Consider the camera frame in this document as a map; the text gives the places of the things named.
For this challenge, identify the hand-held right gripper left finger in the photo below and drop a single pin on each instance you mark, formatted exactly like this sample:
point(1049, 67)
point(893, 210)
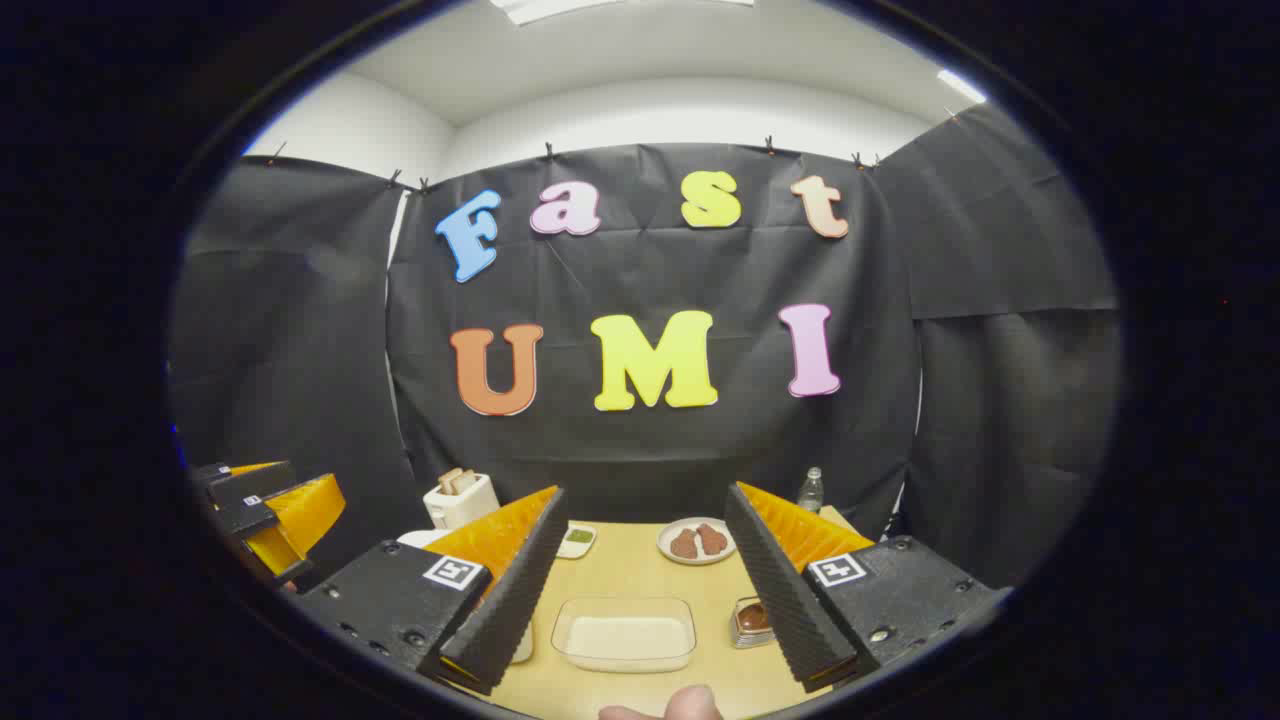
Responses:
point(505, 610)

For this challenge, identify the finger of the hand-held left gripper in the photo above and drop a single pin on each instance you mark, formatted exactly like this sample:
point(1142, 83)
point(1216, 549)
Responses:
point(250, 485)
point(300, 520)

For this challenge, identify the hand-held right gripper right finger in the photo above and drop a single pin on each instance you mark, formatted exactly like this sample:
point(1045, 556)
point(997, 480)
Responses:
point(785, 600)

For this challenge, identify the white rice cooker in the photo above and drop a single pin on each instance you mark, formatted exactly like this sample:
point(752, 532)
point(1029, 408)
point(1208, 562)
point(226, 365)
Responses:
point(425, 538)

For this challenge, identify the brown meat piece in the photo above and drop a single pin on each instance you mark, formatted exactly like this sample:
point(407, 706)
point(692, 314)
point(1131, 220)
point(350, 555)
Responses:
point(684, 545)
point(712, 538)

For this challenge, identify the white divided condiment dish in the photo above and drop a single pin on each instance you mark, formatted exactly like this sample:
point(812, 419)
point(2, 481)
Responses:
point(578, 540)

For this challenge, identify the white toaster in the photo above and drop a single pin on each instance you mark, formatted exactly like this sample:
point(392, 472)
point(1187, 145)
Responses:
point(465, 510)

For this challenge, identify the clear plastic water bottle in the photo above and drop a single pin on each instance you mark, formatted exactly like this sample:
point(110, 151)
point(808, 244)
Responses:
point(810, 495)

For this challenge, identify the clear glass container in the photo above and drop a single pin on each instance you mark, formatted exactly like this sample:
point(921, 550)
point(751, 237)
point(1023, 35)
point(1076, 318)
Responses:
point(625, 605)

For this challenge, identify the round white plate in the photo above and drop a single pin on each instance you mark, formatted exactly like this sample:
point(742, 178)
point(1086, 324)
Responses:
point(665, 545)

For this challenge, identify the brown bread slice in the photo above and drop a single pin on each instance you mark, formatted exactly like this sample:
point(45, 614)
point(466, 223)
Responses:
point(450, 480)
point(468, 482)

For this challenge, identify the ceiling light panel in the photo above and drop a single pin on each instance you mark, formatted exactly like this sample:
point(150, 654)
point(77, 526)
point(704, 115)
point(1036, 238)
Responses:
point(560, 8)

